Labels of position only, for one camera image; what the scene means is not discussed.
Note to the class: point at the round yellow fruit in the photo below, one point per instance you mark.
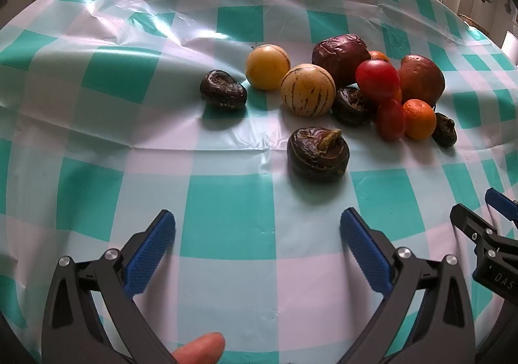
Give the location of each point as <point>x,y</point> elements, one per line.
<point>267,66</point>

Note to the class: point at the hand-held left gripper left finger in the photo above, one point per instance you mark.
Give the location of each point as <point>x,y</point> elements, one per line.
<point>149,254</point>

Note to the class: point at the large dark red wrinkled fruit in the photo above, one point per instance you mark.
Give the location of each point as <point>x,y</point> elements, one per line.
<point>338,56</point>

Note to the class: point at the oval red tomato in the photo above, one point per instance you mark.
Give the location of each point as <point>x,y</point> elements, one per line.
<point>390,120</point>

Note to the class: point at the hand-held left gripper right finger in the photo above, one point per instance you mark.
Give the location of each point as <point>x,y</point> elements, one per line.
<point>364,254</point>

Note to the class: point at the orange mandarin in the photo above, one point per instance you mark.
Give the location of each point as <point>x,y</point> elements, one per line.
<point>419,119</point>
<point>379,56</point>

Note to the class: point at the stemmed dark passion fruit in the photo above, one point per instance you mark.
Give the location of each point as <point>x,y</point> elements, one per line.
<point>317,155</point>

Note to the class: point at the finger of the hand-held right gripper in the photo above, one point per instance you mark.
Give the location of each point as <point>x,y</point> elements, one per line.
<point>502,202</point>
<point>469,222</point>

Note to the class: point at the teal checked tablecloth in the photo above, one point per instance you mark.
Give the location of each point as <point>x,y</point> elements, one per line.
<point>226,218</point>

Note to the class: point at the small dark wrinkled fruit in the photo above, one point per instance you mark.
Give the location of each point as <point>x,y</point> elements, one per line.
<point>444,129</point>

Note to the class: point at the striped pepino melon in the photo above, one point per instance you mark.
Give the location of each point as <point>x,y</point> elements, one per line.
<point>307,89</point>

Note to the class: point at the round red tomato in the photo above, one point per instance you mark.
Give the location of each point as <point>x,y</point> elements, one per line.
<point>377,80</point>

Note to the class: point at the dark wrinkled passion fruit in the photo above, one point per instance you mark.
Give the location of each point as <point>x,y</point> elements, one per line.
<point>354,107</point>
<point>222,89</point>

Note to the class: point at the reddish brown smooth fruit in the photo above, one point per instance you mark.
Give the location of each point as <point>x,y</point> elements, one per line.
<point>423,79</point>

